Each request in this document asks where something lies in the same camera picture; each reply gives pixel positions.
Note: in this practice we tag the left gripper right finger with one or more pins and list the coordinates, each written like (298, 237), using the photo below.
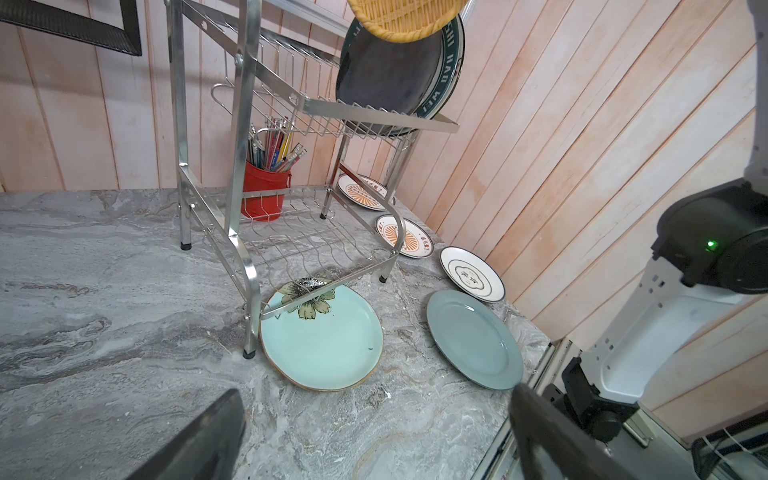
(550, 446)

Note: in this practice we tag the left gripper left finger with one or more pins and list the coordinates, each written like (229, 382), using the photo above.
(207, 448)

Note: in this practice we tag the light green flower plate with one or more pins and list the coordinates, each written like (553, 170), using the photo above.
(331, 342)

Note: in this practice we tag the orange sunburst plate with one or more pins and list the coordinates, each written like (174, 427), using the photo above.
(417, 243)
(358, 195)

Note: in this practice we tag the silver metal dish rack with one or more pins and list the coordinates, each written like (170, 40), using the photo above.
(317, 146)

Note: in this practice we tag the dark blue glazed plate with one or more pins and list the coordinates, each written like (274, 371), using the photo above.
(387, 78)

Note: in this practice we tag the green rim white plate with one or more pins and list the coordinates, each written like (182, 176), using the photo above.
(447, 66)

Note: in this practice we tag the yellow woven bamboo tray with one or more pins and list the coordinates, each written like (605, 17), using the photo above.
(405, 21)

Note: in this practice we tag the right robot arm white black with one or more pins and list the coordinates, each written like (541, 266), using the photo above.
(711, 251)

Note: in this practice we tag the grey green large plate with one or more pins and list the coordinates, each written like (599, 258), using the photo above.
(474, 340)

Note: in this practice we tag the white plate black rings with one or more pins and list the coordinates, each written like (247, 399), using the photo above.
(472, 273)

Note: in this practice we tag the red utensil cup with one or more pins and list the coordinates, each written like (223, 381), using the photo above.
(264, 208)

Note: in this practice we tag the colourful chopsticks bundle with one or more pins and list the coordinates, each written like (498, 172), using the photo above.
(272, 149)

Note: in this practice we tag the black mesh wall basket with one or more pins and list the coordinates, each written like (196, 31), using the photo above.
(58, 22)

